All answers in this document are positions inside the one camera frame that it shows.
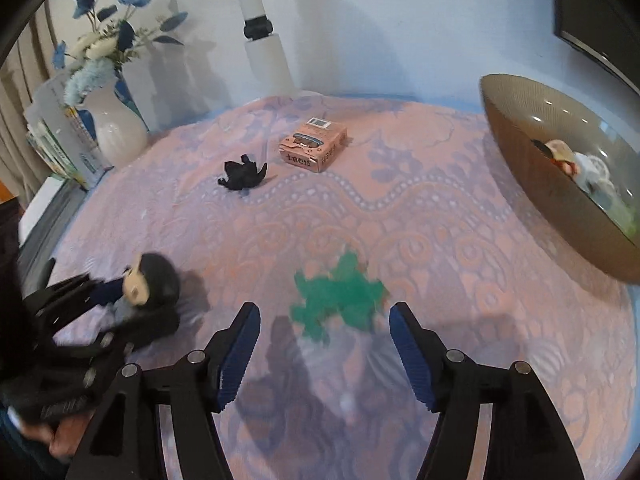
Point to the white ceramic vase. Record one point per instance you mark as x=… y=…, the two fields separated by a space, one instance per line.
x=121 y=135

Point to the light green plastic splash piece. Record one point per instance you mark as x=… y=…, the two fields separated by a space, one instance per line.
x=622 y=215

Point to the white lamp pole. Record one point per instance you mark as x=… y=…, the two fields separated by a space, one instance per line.
x=265 y=53

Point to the brown glass bowl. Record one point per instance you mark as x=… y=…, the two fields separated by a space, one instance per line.
x=519 y=110

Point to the black wall television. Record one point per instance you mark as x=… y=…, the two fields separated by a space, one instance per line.
x=605 y=30

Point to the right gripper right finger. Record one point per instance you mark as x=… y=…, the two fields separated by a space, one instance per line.
x=527 y=437

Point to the black figurine hair piece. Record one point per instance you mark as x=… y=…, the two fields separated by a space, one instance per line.
x=243 y=175

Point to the pink floral tablecloth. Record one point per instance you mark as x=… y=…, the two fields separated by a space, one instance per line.
x=325 y=212

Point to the red robed figurine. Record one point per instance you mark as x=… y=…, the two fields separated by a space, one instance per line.
x=560 y=154

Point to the white power adapter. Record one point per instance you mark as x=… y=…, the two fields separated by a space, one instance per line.
x=592 y=175

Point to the blue white chibi figurine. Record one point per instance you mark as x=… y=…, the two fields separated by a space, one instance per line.
x=151 y=284

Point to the person's left hand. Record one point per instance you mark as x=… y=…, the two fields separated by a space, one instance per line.
x=62 y=442

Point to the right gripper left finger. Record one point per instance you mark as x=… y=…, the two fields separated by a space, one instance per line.
x=123 y=439

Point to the stack of books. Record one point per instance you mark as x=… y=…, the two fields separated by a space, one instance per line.
x=63 y=134

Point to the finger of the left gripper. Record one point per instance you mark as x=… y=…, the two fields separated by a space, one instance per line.
x=136 y=333
x=64 y=302

